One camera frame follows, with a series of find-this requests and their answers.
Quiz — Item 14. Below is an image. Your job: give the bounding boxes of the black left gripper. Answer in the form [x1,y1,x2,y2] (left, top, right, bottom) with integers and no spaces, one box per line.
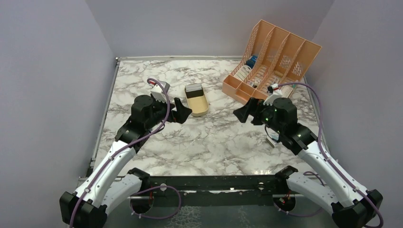
[145,95,192,130]

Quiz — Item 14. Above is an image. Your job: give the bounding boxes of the blue bottle in organizer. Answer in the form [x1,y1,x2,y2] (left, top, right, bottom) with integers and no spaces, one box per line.
[245,55,258,69]

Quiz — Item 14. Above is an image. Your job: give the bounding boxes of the black mounting rail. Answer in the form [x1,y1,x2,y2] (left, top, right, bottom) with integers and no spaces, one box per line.
[129,175,290,207]

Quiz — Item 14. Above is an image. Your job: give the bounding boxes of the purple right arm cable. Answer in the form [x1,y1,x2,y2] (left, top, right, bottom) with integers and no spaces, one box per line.
[278,82,384,228]

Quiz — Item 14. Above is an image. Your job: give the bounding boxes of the beige oval tray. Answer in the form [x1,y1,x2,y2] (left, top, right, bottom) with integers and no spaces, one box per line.
[186,87,209,117]

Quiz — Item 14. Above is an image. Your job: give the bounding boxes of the orange file organizer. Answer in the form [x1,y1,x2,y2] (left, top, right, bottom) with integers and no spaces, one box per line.
[222,20,322,104]

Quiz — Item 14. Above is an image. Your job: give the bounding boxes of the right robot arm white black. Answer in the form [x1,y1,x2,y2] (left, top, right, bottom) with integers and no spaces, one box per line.
[233,97,384,228]

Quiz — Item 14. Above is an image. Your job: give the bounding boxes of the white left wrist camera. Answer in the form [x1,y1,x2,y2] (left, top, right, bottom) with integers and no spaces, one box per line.
[150,81,170,103]

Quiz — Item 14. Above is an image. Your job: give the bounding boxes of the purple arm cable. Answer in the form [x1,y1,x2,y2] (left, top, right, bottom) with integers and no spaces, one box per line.
[68,78,171,228]
[278,82,384,228]

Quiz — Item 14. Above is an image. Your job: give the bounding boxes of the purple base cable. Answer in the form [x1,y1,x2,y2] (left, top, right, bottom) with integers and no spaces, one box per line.
[272,171,326,219]
[130,185,182,220]

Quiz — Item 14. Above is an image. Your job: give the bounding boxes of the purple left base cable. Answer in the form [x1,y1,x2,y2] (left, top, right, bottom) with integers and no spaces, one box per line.
[130,185,182,220]

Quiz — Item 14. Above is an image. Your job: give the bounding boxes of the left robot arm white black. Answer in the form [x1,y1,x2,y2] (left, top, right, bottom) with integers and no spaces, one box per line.
[59,95,192,228]

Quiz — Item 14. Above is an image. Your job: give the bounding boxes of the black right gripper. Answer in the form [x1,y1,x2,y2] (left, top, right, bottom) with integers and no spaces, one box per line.
[234,96,284,133]

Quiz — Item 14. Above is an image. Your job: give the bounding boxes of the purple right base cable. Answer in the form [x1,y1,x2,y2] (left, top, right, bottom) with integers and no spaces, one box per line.
[272,171,326,219]

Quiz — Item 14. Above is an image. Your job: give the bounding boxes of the small items in organizer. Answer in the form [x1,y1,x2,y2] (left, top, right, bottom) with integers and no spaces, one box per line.
[247,77,261,88]

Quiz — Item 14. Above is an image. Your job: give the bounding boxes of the small white tape dispenser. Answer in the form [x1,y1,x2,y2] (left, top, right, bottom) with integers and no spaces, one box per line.
[267,133,279,148]

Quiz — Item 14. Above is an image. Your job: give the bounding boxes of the white box in organizer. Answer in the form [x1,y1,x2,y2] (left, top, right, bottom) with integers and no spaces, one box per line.
[234,65,252,81]

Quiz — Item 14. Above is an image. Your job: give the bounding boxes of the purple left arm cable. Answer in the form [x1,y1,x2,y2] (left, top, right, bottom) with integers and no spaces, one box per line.
[68,78,171,228]

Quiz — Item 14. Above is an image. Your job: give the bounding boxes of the red white medicine box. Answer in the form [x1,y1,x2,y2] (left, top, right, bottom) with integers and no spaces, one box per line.
[281,85,294,98]

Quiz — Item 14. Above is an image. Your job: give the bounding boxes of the stack of cards in tray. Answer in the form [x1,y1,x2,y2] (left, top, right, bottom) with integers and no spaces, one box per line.
[185,83,202,92]

